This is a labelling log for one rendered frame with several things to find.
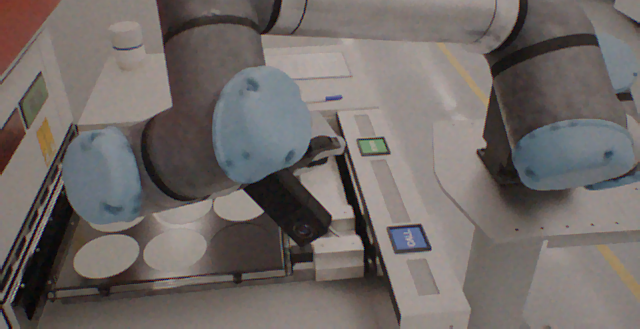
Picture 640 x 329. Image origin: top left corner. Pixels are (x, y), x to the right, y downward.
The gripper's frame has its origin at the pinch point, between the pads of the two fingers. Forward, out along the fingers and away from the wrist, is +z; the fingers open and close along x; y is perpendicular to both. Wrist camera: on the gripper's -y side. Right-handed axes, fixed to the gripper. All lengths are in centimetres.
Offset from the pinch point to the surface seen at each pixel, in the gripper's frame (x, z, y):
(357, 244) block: 13.7, 17.4, -11.3
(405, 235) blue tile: 4.4, 15.7, -13.5
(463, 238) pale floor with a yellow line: 54, 157, -28
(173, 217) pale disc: 38.4, 7.0, 7.8
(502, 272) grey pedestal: 14, 70, -32
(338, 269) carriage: 17.8, 15.2, -13.4
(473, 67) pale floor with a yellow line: 49, 303, 56
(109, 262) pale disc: 42.3, -5.4, 4.4
